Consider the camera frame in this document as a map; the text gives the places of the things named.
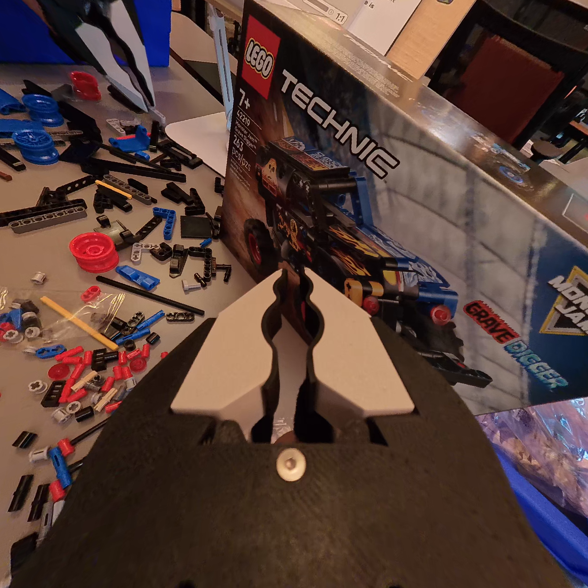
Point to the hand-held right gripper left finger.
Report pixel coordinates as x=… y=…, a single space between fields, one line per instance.
x=220 y=367

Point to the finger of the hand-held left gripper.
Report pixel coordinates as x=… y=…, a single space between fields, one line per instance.
x=135 y=41
x=103 y=59

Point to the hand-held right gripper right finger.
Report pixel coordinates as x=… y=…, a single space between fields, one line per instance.
x=367 y=367

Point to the light grey L beam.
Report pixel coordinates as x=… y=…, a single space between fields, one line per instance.
x=134 y=252

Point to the grey desk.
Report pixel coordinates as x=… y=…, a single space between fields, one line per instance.
x=27 y=250

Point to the blue tagged plastic bin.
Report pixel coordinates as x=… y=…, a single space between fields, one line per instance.
x=158 y=36

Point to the red wheel rim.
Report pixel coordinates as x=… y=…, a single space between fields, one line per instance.
x=94 y=252
x=85 y=87

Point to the black thin liftarm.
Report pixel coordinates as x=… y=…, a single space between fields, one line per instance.
x=171 y=316

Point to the blue wheel rim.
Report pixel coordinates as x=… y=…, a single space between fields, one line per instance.
x=36 y=147
x=43 y=110

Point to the blue hinged panel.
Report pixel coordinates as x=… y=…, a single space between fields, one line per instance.
x=138 y=138

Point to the light grey pin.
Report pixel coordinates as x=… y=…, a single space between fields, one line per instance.
x=188 y=285

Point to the long black axle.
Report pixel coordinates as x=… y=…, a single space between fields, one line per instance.
x=151 y=296

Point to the blue flat panel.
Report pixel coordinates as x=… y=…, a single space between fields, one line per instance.
x=13 y=126
x=9 y=103

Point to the book stand with white base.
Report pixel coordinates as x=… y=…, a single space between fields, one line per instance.
x=202 y=142

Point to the blue narrow panel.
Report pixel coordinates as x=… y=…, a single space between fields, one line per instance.
x=138 y=278

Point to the short yellow axle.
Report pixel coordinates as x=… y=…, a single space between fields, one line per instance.
x=112 y=189

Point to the small clear plastic bag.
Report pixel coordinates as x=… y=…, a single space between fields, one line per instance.
x=108 y=303

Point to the black square tile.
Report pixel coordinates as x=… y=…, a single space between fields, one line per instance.
x=195 y=227

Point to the medium grey beam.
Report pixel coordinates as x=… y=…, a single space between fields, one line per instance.
x=144 y=198

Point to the pile of small connector pins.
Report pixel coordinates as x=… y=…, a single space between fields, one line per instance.
x=76 y=356

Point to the long yellow axle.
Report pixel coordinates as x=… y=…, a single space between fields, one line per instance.
x=78 y=321

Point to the blue large L beam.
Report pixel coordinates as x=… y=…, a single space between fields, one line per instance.
x=171 y=225

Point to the black rectangular panel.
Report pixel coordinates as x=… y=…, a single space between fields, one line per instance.
x=117 y=232

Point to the long grey beam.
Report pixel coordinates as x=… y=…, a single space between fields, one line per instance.
x=46 y=224

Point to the monster truck toy set box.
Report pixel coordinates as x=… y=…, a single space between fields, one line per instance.
x=459 y=206

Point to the large clear plastic bag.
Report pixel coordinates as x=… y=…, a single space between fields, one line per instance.
x=542 y=450

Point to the grey small bushing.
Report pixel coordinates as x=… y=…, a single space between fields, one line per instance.
x=38 y=277

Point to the printed instruction sheet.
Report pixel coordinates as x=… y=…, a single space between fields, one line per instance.
x=381 y=18

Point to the black chair red back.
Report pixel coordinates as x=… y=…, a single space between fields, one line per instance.
x=505 y=82

